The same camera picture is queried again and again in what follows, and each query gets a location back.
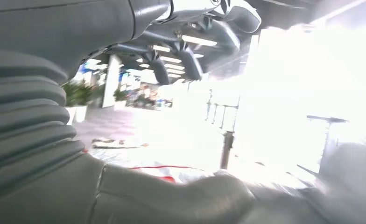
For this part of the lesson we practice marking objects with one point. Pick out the white planter box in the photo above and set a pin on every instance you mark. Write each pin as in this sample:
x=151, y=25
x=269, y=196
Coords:
x=76, y=114

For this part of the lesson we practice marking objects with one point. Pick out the white pillar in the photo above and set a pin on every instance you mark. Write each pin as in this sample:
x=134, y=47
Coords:
x=111, y=83

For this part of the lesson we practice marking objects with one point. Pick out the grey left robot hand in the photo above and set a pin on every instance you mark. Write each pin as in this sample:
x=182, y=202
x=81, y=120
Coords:
x=62, y=28

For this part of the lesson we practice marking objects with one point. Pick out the small green potted plant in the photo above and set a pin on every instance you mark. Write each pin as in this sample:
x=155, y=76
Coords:
x=120, y=95

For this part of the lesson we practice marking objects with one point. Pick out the ceiling light strip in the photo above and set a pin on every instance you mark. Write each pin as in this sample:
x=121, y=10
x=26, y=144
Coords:
x=174, y=66
x=170, y=59
x=200, y=40

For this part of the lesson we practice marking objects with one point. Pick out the white package with red print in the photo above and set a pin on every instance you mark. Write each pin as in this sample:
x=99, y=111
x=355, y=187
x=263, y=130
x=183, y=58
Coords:
x=158, y=168

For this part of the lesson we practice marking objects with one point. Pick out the dark metal post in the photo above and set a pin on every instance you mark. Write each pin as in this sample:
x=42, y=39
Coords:
x=227, y=150

